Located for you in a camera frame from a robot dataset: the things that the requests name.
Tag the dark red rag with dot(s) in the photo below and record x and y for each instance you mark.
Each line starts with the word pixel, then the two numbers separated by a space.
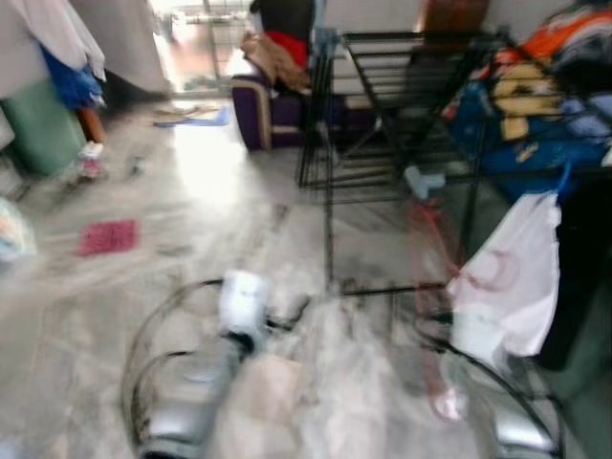
pixel 108 237

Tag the child in blue shorts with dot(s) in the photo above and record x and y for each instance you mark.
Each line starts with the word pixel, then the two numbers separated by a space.
pixel 57 33

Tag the purple armchair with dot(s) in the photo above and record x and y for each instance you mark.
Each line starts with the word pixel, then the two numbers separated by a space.
pixel 268 120

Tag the black metal drying rack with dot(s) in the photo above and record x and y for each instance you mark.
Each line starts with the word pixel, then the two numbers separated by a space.
pixel 382 67

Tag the green armchair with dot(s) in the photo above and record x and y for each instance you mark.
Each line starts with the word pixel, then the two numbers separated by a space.
pixel 38 129

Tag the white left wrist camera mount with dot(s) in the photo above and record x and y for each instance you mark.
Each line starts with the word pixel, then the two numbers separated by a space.
pixel 244 301

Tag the blue printed garment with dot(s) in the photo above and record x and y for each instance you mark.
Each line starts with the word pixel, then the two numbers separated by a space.
pixel 535 153

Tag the tan cloth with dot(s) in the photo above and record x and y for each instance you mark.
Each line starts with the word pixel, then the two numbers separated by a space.
pixel 273 67

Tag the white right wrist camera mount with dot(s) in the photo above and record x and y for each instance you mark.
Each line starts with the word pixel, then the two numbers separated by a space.
pixel 476 335

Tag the black garment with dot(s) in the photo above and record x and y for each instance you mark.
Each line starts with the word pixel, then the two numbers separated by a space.
pixel 583 268

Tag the orange and white garment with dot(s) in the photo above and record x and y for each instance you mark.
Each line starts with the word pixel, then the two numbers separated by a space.
pixel 564 38

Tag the yellow towel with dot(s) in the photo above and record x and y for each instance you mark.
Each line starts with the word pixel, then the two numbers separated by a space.
pixel 526 100

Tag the blue plastic hanger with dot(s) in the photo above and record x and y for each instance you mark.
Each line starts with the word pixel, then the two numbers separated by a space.
pixel 562 182

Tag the red garment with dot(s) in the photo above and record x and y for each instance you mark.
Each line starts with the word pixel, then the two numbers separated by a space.
pixel 287 48

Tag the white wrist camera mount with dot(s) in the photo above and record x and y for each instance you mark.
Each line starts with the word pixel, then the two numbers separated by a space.
pixel 476 335
pixel 244 301

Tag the white plastic bag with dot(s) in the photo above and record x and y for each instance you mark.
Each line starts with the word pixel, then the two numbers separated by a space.
pixel 14 229

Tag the pink plastic hanger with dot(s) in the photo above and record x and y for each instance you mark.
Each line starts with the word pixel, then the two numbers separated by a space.
pixel 432 229

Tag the blue bordered floor mat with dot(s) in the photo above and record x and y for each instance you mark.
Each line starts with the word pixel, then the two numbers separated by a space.
pixel 196 117

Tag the white t-shirt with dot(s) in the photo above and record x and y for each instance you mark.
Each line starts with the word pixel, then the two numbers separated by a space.
pixel 516 277

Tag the light blue plastic clip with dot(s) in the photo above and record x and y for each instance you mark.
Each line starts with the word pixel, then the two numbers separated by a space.
pixel 423 182

